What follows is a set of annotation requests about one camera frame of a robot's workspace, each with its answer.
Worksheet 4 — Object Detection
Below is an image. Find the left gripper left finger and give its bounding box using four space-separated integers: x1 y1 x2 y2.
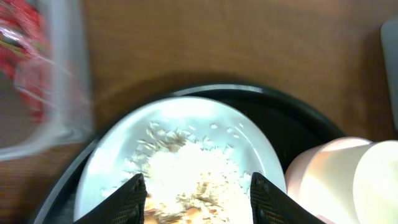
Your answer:
75 174 147 224

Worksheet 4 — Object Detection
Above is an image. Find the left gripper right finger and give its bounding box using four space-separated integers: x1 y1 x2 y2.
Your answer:
250 172 325 224

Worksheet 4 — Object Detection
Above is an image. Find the cream white cup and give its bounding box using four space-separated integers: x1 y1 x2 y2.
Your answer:
298 139 398 224

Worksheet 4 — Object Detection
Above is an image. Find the red snack wrapper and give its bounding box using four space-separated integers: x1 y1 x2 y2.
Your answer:
1 0 52 123

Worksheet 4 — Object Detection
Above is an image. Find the pink bowl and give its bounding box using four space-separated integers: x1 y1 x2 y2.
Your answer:
285 137 372 223

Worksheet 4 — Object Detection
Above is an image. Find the grey dishwasher rack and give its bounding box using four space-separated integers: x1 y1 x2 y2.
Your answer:
381 17 397 131

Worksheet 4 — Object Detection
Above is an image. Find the round black tray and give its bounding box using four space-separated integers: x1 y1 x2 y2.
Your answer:
28 83 345 223

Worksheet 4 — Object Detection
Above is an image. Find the grey plate with rice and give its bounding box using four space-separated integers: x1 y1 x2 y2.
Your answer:
74 96 286 223

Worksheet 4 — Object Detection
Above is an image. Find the clear plastic bin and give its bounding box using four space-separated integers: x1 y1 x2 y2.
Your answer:
1 0 93 161

